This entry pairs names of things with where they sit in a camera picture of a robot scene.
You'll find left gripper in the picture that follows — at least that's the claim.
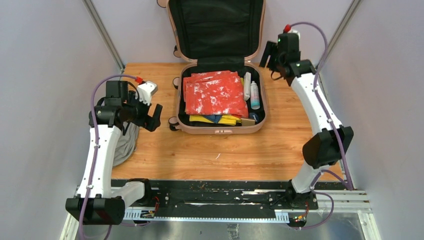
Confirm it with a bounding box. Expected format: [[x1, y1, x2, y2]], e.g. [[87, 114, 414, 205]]
[[122, 90, 162, 131]]

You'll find white long box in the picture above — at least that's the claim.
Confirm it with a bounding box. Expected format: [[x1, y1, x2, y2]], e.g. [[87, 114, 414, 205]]
[[243, 71, 252, 101]]

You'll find white spray bottle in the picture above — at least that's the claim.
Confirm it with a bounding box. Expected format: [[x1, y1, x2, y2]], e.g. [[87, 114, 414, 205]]
[[250, 81, 261, 110]]

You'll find pink hard-shell suitcase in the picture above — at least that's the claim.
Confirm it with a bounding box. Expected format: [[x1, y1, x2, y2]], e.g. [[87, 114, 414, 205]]
[[157, 0, 268, 135]]

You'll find blue garment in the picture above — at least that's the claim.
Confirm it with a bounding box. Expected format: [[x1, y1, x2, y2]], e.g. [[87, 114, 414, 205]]
[[204, 115, 231, 125]]

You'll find red white patterned garment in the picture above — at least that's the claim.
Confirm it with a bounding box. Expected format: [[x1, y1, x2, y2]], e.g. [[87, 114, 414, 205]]
[[182, 70, 249, 117]]

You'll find tan square box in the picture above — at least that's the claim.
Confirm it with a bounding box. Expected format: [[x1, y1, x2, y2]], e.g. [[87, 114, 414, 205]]
[[240, 118, 256, 127]]

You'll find yellow garment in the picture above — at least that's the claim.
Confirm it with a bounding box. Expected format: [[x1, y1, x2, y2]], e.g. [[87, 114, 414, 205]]
[[189, 114, 241, 126]]

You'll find dark blue round tin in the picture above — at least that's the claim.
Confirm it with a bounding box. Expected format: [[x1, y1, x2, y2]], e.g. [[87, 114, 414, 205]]
[[249, 112, 259, 122]]

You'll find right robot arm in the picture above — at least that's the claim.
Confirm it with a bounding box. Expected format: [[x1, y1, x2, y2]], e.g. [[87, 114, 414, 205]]
[[259, 32, 354, 209]]

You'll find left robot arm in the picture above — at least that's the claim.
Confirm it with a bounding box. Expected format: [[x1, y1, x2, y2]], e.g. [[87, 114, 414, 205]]
[[65, 80, 163, 225]]

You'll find grey cloth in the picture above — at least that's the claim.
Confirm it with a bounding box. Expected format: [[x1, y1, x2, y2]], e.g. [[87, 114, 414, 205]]
[[112, 123, 140, 167]]

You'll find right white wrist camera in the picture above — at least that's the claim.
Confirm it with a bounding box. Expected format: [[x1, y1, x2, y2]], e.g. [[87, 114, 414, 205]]
[[283, 24, 301, 40]]

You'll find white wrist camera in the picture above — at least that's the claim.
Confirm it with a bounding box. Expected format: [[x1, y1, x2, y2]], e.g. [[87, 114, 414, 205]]
[[283, 24, 301, 40], [136, 81, 158, 106]]

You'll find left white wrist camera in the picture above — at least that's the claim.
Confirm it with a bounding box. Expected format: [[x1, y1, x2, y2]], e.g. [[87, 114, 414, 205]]
[[136, 81, 158, 106]]

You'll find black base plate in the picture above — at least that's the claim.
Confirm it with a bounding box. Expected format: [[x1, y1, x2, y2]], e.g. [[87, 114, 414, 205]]
[[89, 179, 354, 220]]

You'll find aluminium frame rail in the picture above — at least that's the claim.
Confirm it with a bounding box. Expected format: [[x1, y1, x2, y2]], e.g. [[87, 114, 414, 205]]
[[65, 179, 380, 240]]

